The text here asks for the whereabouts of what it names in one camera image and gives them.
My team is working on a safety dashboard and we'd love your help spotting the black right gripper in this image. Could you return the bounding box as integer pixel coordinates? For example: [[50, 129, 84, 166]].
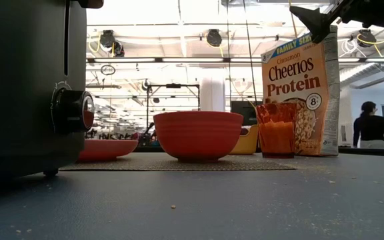
[[289, 0, 384, 44]]

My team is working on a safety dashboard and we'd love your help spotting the Cheerios cereal box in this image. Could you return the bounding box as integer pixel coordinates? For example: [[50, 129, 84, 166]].
[[261, 25, 341, 157]]

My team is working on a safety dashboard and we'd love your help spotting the black monitor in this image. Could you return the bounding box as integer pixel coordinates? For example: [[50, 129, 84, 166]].
[[230, 101, 263, 126]]

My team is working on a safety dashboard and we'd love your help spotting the person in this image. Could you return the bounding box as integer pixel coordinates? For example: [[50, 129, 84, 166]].
[[352, 101, 384, 149]]

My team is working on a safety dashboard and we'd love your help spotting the red translucent tumbler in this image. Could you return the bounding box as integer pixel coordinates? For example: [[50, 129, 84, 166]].
[[255, 101, 299, 159]]

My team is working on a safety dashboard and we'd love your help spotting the horizontal ceiling light strip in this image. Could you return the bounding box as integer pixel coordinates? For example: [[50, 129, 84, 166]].
[[87, 57, 384, 63]]

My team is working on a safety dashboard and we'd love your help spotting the orange plastic bin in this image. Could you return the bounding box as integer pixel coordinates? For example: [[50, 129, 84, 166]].
[[229, 124, 260, 155]]

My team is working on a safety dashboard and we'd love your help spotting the coral red bowl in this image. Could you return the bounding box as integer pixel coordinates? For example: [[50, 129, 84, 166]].
[[153, 111, 245, 163]]

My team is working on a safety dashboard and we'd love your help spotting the grey woven placemat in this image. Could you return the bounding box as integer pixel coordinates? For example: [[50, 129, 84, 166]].
[[59, 152, 296, 172]]

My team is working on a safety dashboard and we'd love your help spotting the pink plate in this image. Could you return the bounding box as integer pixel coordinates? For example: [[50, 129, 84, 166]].
[[78, 139, 139, 163]]

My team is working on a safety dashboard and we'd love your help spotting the black two-slot toaster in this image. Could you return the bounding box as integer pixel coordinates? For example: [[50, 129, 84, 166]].
[[0, 0, 105, 179]]

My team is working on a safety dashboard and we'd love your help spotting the black ceiling cable reel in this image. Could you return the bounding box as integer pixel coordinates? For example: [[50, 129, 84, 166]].
[[99, 29, 117, 49], [357, 29, 377, 47], [206, 29, 223, 47]]

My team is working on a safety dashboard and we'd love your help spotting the black hanging cable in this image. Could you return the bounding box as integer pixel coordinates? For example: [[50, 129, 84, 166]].
[[243, 0, 259, 104]]

